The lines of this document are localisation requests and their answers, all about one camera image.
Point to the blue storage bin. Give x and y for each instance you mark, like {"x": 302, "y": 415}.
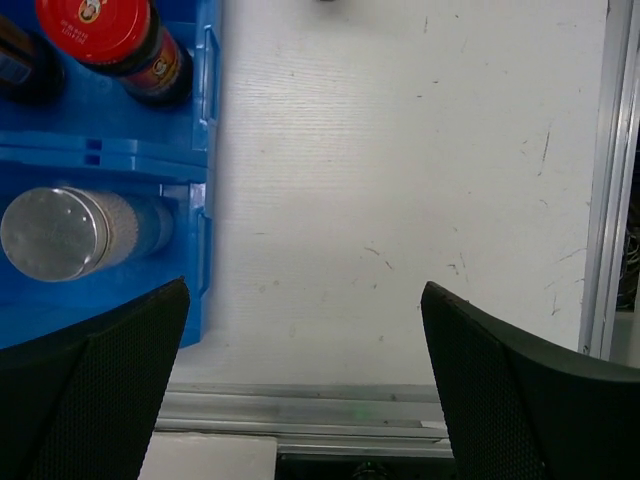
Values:
{"x": 95, "y": 123}
{"x": 32, "y": 308}

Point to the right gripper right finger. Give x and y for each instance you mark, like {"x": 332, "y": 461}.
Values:
{"x": 519, "y": 407}

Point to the silver-lid bead jar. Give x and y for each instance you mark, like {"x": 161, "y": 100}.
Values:
{"x": 59, "y": 234}

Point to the aluminium rail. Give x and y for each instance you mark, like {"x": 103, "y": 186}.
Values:
{"x": 615, "y": 146}
{"x": 393, "y": 421}

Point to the blue middle storage bin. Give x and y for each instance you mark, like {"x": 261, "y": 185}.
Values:
{"x": 95, "y": 123}

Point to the aluminium right rail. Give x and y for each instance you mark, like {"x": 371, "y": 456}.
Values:
{"x": 615, "y": 146}

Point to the aluminium front rail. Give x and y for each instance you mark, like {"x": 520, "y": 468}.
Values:
{"x": 393, "y": 421}

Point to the blue near storage bin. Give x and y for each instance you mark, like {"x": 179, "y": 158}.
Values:
{"x": 32, "y": 308}

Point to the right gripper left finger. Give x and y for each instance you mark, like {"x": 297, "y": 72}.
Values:
{"x": 82, "y": 402}

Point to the red-lid chili jar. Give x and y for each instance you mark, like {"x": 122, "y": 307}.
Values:
{"x": 32, "y": 72}
{"x": 125, "y": 40}

